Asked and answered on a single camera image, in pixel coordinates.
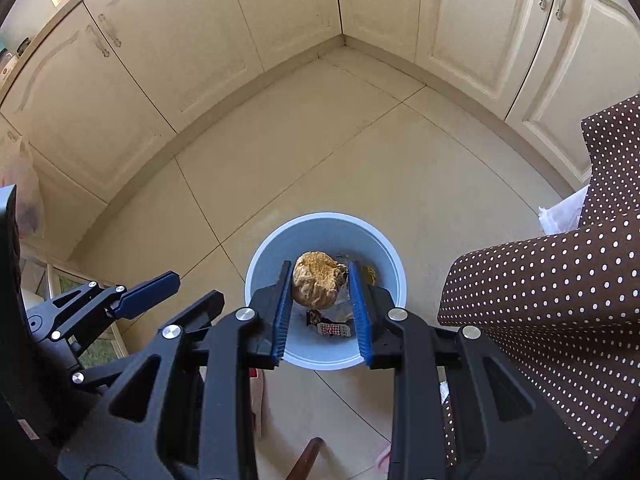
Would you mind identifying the light blue trash bucket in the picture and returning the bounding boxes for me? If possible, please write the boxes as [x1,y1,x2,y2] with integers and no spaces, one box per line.
[244,212,408,372]

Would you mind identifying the brown paper ball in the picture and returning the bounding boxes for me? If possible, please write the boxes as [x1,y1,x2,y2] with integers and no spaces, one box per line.
[292,252,348,310]

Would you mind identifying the lower cream cabinets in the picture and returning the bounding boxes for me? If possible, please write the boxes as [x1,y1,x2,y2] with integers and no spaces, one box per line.
[1,0,639,259]

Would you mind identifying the brown polka dot tablecloth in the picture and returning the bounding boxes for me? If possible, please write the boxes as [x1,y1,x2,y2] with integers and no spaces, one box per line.
[437,96,639,460]

